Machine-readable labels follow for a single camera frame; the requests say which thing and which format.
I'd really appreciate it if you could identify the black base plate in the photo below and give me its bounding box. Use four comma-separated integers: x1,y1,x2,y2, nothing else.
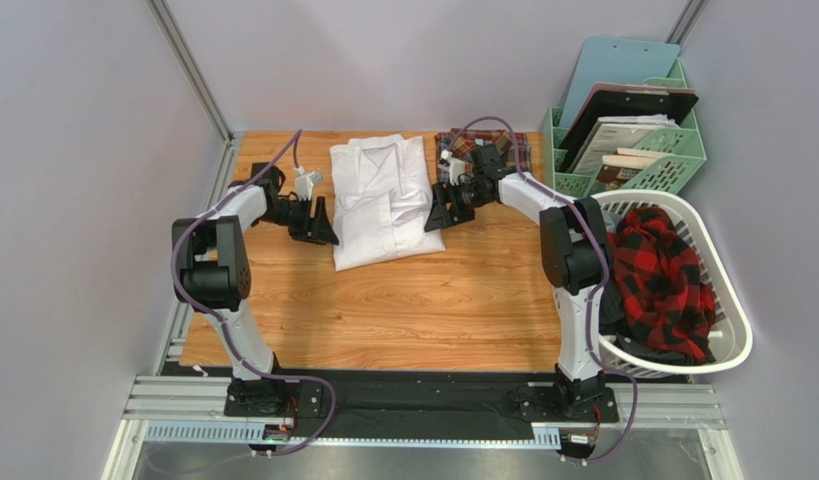
204,367,620,441

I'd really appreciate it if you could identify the white long sleeve shirt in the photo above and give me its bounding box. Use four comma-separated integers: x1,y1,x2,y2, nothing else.
329,134,446,272

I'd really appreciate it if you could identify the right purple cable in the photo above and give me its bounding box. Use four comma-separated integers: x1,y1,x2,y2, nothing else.
445,116,640,466

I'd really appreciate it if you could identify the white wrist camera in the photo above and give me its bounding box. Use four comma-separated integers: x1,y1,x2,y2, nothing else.
438,150,473,185
293,166,323,200

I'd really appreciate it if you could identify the aluminium frame rail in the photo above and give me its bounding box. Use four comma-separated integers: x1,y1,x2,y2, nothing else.
102,133,746,480

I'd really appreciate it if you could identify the white booklet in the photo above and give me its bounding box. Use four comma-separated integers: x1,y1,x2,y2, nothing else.
565,115,679,175

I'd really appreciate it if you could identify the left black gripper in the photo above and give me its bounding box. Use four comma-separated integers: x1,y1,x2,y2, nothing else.
259,194,341,245

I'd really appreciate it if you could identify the black clipboard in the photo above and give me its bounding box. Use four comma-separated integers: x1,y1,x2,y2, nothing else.
560,82,699,173

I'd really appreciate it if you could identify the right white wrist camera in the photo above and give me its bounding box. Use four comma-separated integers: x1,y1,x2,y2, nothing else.
438,150,473,185

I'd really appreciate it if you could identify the green desk organizer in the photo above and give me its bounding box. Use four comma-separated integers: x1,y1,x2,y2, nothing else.
542,63,707,197

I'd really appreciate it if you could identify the blue clipboard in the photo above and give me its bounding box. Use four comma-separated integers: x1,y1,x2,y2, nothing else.
558,36,681,128

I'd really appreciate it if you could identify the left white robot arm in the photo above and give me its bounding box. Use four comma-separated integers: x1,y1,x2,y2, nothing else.
171,163,339,405

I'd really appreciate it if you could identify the white slotted cable duct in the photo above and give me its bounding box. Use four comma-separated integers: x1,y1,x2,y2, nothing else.
142,420,562,451

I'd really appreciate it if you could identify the dark red book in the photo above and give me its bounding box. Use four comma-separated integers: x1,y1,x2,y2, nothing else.
589,148,668,193

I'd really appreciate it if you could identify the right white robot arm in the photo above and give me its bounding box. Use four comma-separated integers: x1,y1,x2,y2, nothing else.
424,144,611,405

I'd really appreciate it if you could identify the white laundry basket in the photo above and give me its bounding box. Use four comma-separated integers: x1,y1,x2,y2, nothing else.
594,190,753,379

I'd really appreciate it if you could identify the red black plaid shirt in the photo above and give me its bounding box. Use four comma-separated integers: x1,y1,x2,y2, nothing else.
599,207,716,366

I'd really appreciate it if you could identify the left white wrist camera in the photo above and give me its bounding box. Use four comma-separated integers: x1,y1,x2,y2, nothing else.
293,166,323,200

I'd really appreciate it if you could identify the folded plaid shirt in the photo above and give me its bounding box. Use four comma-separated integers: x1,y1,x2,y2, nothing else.
434,128,533,184

